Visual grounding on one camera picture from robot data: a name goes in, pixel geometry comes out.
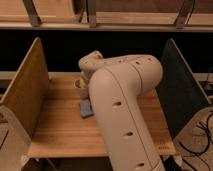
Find metal shelf bracket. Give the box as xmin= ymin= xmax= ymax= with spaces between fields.
xmin=174 ymin=0 xmax=195 ymax=29
xmin=86 ymin=0 xmax=97 ymax=28
xmin=22 ymin=0 xmax=41 ymax=27

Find right dark side panel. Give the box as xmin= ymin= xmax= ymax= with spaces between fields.
xmin=157 ymin=39 xmax=211 ymax=138

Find left metal shelf bracket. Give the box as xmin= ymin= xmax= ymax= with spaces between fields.
xmin=22 ymin=0 xmax=41 ymax=27

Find left wooden side panel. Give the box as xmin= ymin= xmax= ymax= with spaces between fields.
xmin=0 ymin=38 xmax=49 ymax=143

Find blue sponge block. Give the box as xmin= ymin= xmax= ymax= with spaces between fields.
xmin=80 ymin=100 xmax=93 ymax=118

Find middle metal shelf bracket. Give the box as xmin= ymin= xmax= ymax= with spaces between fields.
xmin=86 ymin=0 xmax=97 ymax=28

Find upper wooden shelf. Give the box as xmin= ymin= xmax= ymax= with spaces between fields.
xmin=0 ymin=0 xmax=213 ymax=32

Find black cables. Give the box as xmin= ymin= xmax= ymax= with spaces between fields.
xmin=178 ymin=111 xmax=213 ymax=171

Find right metal shelf bracket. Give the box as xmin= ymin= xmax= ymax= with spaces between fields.
xmin=174 ymin=0 xmax=195 ymax=29

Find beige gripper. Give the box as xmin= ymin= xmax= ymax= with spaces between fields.
xmin=78 ymin=51 xmax=103 ymax=80

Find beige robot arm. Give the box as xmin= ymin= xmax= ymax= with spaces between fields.
xmin=79 ymin=51 xmax=165 ymax=171

